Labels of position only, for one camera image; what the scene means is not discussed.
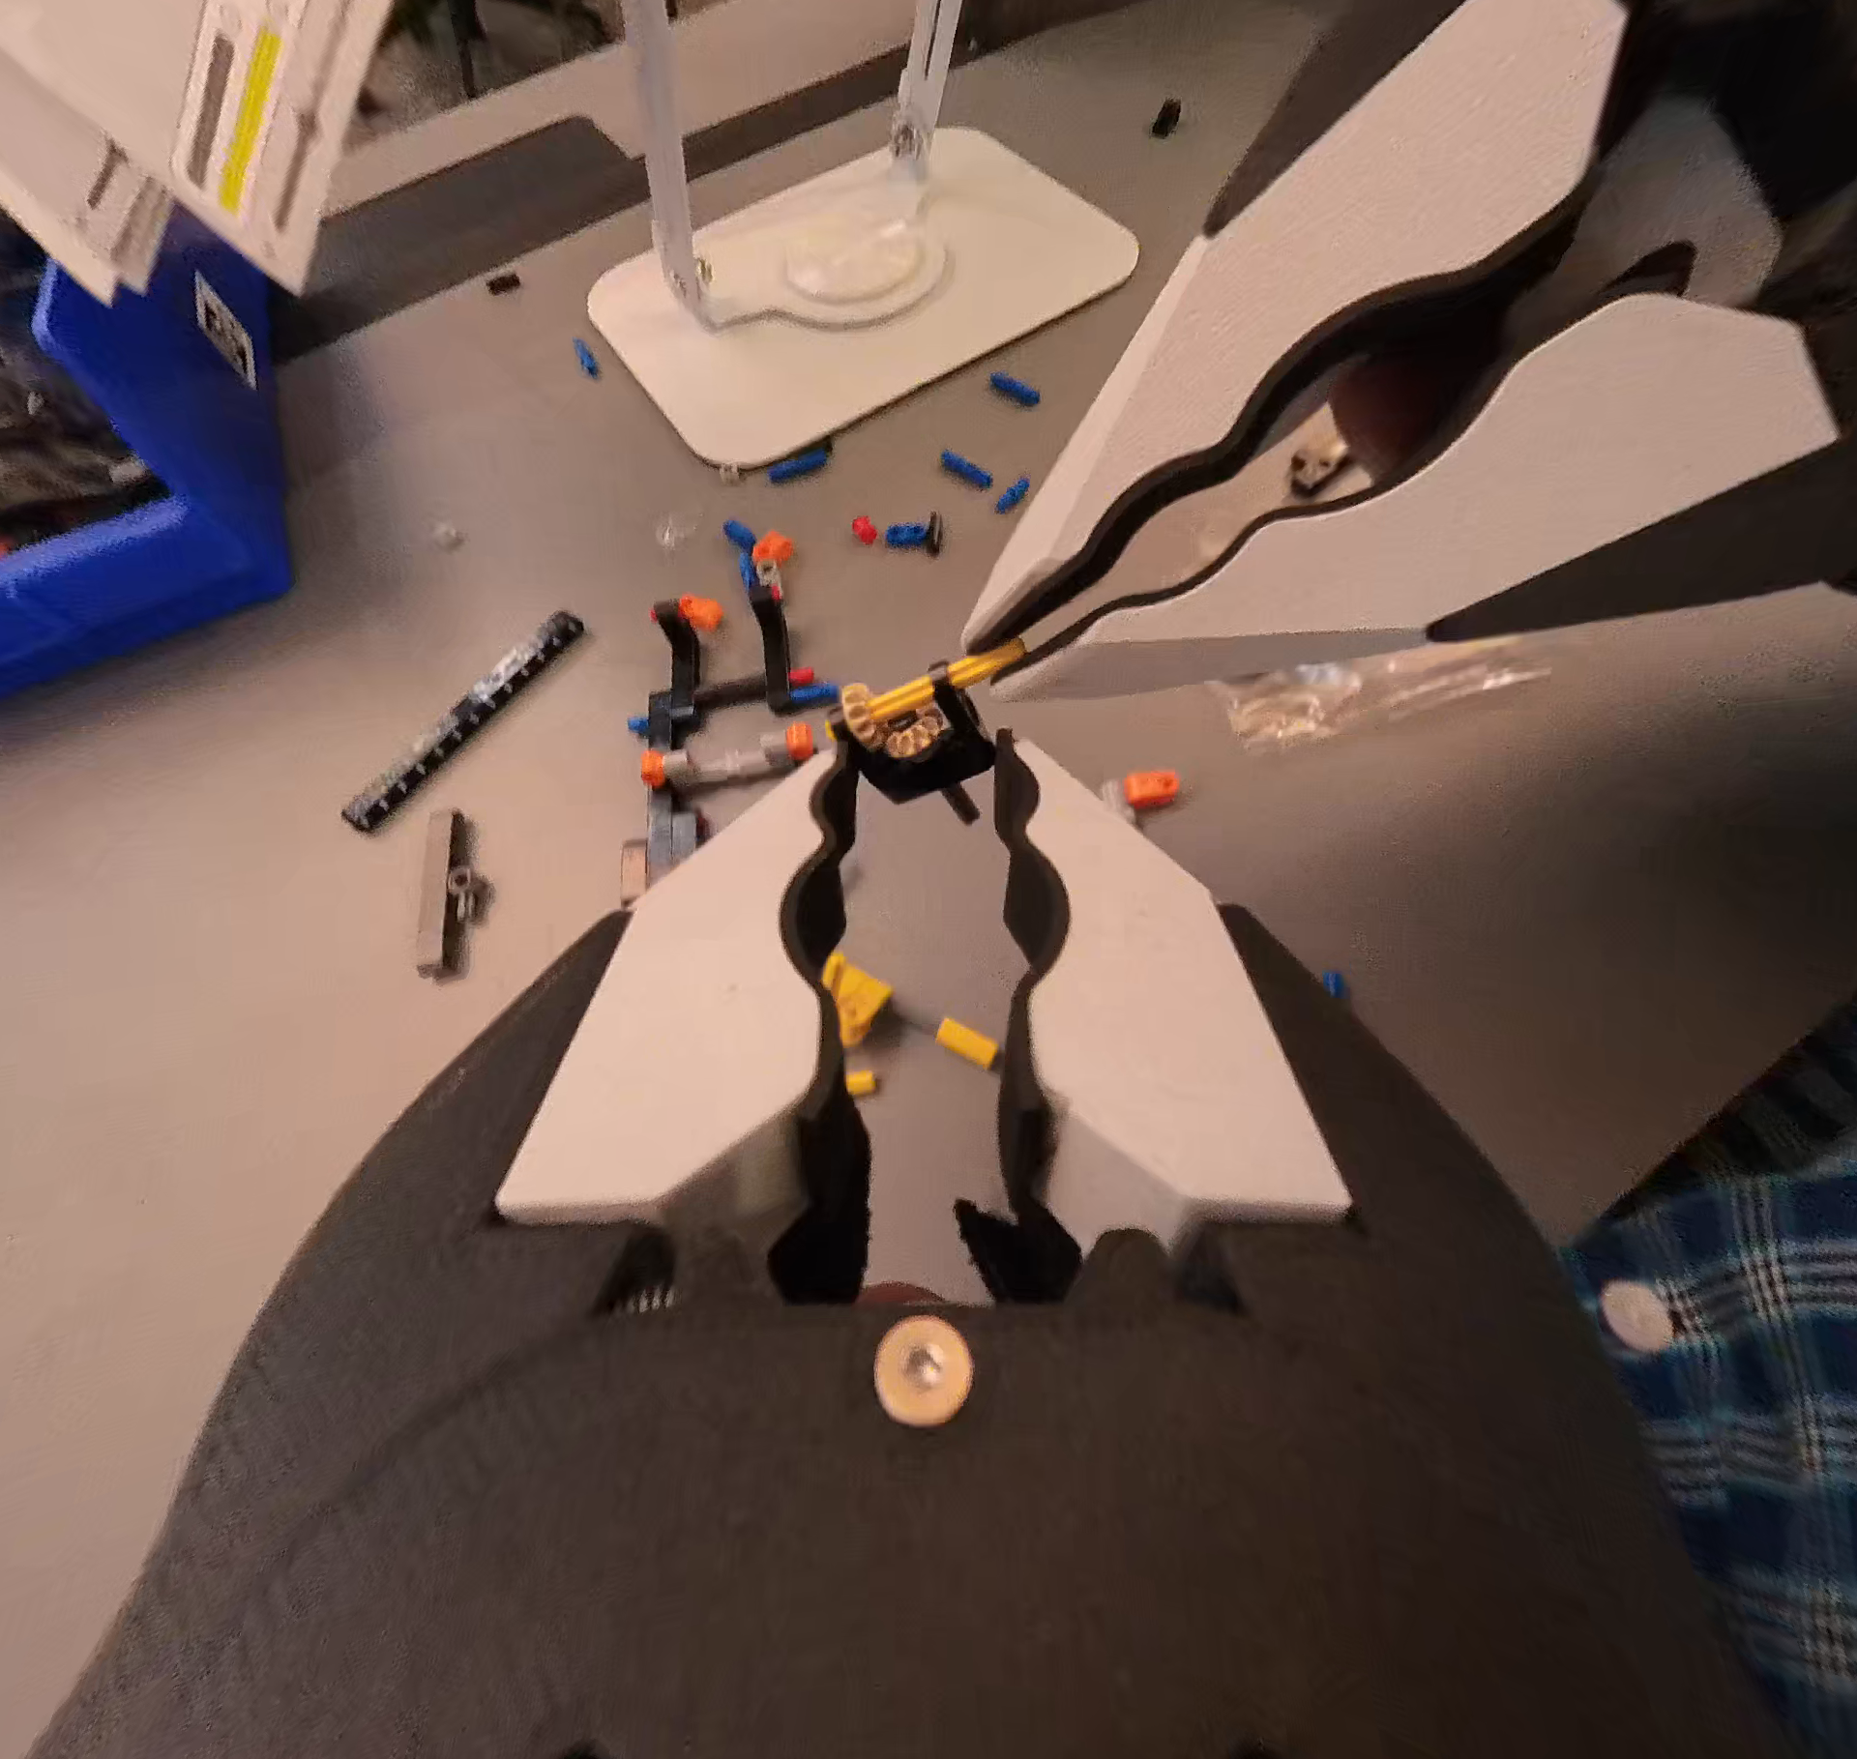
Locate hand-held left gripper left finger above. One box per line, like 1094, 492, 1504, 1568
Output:
493, 738, 876, 1305

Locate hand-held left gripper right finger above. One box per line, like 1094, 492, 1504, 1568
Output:
954, 729, 1356, 1305

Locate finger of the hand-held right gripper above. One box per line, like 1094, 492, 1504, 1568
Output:
999, 293, 1839, 706
963, 0, 1628, 656

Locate black lego gearbox yellow axle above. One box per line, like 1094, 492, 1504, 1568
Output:
827, 635, 1028, 823

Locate grey lego beam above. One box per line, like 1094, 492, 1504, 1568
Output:
416, 807, 493, 980

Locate black lego beam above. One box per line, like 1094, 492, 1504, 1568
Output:
342, 610, 589, 839

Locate scattered blue lego pins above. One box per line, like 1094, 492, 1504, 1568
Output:
569, 335, 1045, 551

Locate yellow axle yellow connector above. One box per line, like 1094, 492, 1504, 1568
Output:
816, 951, 901, 1103

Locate clear plastic bag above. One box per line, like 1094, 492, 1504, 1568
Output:
1210, 635, 1550, 755

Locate white lamp base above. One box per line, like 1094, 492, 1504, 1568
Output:
589, 0, 1140, 470

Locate blue plaid shirt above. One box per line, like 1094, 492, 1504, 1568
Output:
1560, 1001, 1857, 1759

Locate blue storage bin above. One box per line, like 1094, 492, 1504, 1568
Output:
0, 212, 298, 706

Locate white labelled box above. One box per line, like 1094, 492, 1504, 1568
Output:
0, 0, 436, 296

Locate black grey lego frame assembly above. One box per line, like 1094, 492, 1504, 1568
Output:
621, 530, 836, 908

